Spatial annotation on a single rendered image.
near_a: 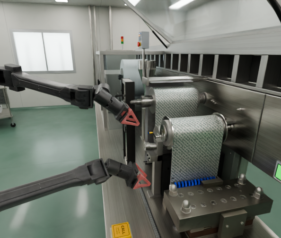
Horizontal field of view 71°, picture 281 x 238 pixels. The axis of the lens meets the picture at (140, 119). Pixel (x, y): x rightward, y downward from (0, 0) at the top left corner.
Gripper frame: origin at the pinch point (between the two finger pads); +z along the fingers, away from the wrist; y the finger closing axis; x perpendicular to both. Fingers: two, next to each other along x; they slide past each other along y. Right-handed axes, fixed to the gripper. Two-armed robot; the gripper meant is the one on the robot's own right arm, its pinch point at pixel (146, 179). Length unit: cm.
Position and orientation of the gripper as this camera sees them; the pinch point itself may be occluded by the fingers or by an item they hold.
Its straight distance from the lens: 89.2
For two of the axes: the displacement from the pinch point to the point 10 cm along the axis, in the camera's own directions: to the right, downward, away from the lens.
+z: 8.3, 4.2, 3.6
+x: 4.9, -8.5, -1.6
